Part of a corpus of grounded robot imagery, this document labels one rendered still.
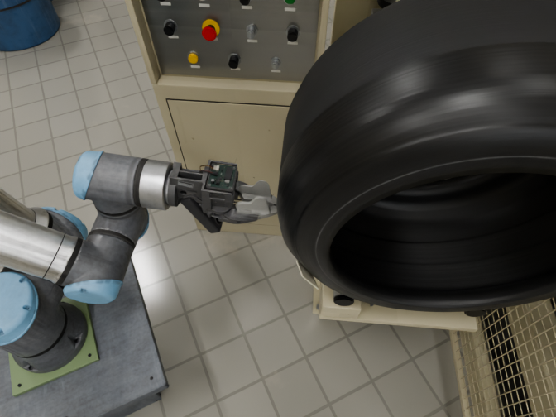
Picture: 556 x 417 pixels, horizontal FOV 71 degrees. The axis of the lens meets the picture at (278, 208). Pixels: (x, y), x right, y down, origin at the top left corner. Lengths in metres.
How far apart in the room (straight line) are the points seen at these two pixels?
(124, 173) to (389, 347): 1.40
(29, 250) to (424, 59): 0.66
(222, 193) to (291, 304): 1.22
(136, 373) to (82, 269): 0.49
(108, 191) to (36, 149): 2.04
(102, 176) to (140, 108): 2.05
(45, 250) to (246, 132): 0.87
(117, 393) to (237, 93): 0.94
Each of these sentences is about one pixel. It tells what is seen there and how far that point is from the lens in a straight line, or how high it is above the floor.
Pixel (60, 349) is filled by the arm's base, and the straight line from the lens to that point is 1.21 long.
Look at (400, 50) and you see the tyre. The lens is 0.54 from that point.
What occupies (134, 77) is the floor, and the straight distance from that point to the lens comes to 3.04.
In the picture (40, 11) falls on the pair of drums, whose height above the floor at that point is 0.20.
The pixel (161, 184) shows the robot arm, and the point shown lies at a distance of 0.71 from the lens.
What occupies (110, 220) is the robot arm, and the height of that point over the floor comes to 1.08.
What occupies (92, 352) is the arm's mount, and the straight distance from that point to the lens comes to 1.24.
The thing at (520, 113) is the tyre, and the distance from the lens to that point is 0.48.
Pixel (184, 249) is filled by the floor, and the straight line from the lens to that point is 2.01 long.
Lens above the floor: 1.71
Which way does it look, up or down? 55 degrees down
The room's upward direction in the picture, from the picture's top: straight up
